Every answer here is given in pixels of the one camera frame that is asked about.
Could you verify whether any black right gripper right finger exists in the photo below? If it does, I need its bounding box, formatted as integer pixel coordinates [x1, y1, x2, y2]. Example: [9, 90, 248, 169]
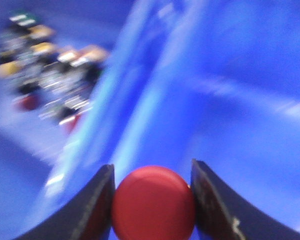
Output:
[190, 159, 300, 240]

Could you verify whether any blue plastic bin left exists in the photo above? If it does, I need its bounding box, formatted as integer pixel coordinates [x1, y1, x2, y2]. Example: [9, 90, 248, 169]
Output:
[0, 0, 160, 240]

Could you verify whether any blue plastic bin right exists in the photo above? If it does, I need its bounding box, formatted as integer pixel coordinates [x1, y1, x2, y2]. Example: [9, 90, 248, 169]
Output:
[113, 0, 300, 233]

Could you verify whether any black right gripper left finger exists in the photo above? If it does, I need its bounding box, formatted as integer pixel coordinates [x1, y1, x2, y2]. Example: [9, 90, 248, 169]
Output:
[16, 164, 115, 240]

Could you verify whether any blue plastic bin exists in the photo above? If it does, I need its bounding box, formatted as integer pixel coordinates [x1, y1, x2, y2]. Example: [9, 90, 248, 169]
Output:
[113, 0, 300, 233]
[0, 0, 160, 240]

